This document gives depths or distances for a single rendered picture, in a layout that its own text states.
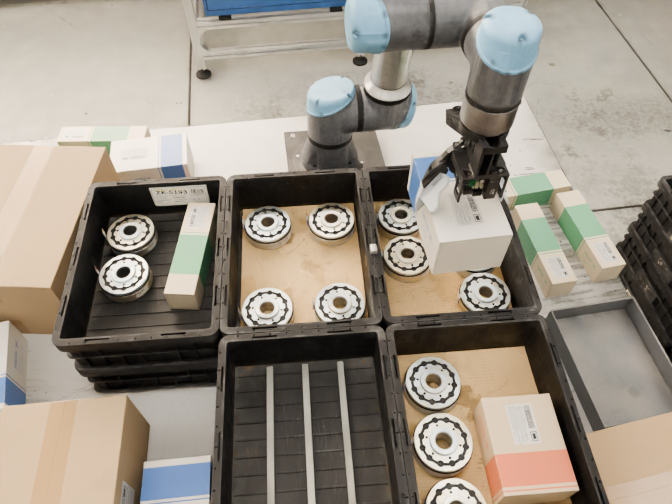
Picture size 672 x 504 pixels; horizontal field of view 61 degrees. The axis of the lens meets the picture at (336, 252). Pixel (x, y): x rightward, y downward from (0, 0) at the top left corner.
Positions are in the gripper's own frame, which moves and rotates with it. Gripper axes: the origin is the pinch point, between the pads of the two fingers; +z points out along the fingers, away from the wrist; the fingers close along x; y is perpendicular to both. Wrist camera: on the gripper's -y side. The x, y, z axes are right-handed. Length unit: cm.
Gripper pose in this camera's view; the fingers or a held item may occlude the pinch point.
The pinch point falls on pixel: (457, 202)
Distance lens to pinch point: 99.6
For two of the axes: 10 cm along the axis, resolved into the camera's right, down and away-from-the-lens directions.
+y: 1.4, 8.0, -5.8
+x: 9.9, -1.1, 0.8
